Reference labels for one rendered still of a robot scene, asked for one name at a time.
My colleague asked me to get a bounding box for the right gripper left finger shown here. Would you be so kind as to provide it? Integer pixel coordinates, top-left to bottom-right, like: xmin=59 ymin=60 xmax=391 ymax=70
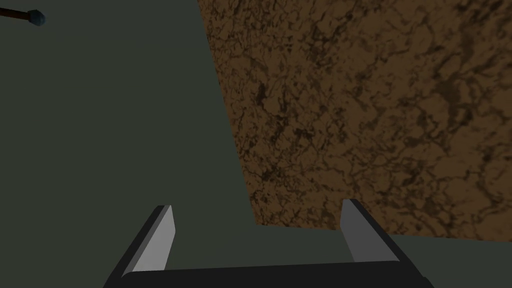
xmin=116 ymin=204 xmax=177 ymax=278

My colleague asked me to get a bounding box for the dark rod with blue knob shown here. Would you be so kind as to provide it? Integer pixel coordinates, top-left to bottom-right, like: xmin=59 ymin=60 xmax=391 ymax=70
xmin=0 ymin=8 xmax=47 ymax=28

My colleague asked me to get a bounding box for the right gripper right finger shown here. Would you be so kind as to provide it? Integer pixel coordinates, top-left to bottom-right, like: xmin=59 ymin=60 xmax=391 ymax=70
xmin=339 ymin=197 xmax=401 ymax=264

